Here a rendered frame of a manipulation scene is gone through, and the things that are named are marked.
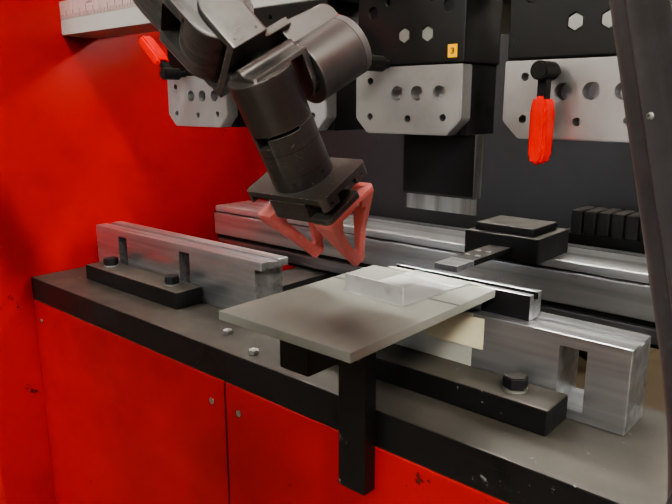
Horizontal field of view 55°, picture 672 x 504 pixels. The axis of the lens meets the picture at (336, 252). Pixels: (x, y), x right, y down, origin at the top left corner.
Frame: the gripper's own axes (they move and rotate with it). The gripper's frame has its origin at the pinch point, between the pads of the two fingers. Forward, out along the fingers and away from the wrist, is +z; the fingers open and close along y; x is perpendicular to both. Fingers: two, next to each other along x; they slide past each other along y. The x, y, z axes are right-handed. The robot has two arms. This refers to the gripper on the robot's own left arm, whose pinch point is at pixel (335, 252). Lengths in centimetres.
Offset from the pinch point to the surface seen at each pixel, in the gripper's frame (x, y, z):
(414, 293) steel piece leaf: -6.5, -1.9, 10.9
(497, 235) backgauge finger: -31.8, 3.2, 22.9
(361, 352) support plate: 8.1, -8.0, 3.5
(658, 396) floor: -152, 28, 206
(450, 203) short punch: -19.4, 0.1, 7.9
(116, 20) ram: -27, 66, -18
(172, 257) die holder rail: -9, 55, 19
